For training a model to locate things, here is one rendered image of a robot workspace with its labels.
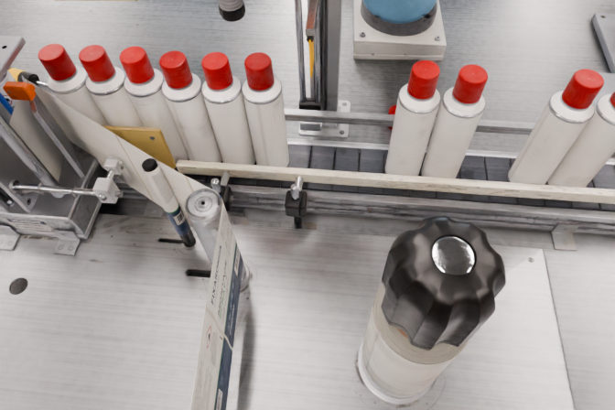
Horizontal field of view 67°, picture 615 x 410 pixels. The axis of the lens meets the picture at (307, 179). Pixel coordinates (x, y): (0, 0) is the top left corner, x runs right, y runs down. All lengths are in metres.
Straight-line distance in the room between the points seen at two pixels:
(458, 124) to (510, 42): 0.48
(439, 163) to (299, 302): 0.27
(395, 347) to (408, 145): 0.30
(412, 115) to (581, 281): 0.35
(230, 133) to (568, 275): 0.52
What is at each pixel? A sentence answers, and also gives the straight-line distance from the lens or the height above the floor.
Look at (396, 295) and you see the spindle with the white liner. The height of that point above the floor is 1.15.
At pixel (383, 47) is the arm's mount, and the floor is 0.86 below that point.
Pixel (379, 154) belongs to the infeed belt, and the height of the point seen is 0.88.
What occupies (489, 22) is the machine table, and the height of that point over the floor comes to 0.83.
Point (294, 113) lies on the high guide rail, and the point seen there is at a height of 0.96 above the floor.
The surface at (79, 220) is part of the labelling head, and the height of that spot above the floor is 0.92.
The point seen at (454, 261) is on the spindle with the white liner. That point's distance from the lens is 0.32.
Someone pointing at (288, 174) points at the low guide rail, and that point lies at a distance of 0.67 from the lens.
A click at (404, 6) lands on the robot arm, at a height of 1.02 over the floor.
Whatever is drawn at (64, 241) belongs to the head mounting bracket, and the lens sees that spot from 0.74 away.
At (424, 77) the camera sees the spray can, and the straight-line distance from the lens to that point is 0.56.
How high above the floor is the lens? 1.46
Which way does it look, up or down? 56 degrees down
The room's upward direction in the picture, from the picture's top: 3 degrees counter-clockwise
